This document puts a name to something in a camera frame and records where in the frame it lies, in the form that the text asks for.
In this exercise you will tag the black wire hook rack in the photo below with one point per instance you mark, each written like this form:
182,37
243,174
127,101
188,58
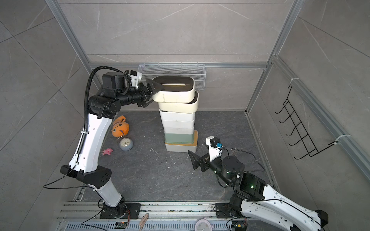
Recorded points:
300,130

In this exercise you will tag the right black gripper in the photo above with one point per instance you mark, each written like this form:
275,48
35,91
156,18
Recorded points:
205,160

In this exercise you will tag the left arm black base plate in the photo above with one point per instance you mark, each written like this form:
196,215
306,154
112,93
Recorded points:
121,211

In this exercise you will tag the small bamboo lid tissue box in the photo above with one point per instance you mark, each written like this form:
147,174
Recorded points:
185,131

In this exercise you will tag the orange plush toy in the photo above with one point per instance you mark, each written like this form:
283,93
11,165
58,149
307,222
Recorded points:
120,127

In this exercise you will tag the small circuit board front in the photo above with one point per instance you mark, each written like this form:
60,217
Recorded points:
121,225

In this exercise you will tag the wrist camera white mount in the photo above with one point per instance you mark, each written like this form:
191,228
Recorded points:
214,146
135,78

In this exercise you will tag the cream box dark lid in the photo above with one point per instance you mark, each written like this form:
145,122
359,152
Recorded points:
190,107
175,89

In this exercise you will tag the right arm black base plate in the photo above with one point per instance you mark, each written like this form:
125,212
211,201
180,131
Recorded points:
223,210

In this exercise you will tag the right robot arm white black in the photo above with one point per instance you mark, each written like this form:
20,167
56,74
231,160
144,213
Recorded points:
254,198

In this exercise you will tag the small grey alarm clock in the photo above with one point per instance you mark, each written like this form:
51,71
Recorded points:
126,144

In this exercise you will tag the grey lid white tissue box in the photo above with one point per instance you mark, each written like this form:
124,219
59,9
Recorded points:
174,116

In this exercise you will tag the pink round object front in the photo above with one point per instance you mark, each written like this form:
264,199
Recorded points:
203,225

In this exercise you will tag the cream box dark lid back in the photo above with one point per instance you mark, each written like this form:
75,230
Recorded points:
175,89

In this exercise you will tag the wooden brush handle front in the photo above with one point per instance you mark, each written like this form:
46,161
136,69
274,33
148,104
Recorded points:
143,221

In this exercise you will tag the white wire mesh basket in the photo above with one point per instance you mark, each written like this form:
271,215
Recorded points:
194,71

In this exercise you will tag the green tissue box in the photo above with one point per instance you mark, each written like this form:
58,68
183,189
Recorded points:
179,138

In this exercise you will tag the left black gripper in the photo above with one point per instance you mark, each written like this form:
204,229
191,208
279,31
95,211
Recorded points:
144,98

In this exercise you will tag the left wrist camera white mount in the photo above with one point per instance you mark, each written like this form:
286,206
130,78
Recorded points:
135,78

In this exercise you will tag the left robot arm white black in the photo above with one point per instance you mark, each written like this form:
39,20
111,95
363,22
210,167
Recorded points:
84,167

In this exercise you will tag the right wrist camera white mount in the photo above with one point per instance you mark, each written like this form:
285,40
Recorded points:
214,146

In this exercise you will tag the large bamboo lid tissue box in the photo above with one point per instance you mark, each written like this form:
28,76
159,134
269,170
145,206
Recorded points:
183,148

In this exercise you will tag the small pink toy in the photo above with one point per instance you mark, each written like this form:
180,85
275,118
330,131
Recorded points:
107,151

